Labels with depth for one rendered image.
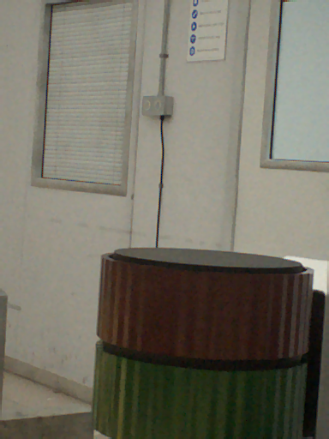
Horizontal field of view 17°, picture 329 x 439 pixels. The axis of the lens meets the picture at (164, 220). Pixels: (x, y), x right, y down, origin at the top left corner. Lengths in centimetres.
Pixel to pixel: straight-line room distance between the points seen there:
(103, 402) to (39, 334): 545
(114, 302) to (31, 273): 552
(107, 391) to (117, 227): 483
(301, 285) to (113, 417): 6
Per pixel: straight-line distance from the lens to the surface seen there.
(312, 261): 33
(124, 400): 29
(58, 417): 93
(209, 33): 467
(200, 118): 466
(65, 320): 553
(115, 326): 29
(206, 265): 28
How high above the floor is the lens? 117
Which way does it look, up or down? 3 degrees down
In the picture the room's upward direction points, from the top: 4 degrees clockwise
